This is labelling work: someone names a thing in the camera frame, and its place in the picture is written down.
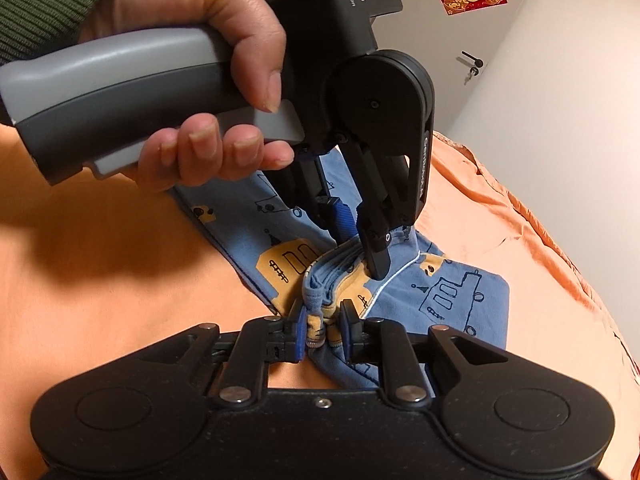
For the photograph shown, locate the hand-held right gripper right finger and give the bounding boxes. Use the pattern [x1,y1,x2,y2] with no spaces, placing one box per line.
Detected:
[341,300,511,408]

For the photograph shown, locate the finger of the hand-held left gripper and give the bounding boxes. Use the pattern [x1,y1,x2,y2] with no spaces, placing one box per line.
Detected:
[344,139,417,281]
[280,157,359,251]

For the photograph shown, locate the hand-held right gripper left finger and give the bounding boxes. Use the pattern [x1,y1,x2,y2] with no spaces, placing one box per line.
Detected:
[140,300,307,408]

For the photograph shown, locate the blue car print pants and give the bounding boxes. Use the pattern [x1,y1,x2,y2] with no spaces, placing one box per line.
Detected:
[172,150,511,393]

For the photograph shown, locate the person's left forearm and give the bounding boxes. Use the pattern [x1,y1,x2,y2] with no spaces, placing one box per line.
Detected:
[0,0,157,67]

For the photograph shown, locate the person's left hand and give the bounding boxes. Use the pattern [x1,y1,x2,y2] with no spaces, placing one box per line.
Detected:
[80,0,296,194]

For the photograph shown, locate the orange bed sheet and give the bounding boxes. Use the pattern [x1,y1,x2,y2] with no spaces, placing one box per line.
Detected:
[0,120,640,480]

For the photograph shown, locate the white bedroom door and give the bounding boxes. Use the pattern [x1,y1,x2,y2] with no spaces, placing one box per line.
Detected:
[400,0,544,137]

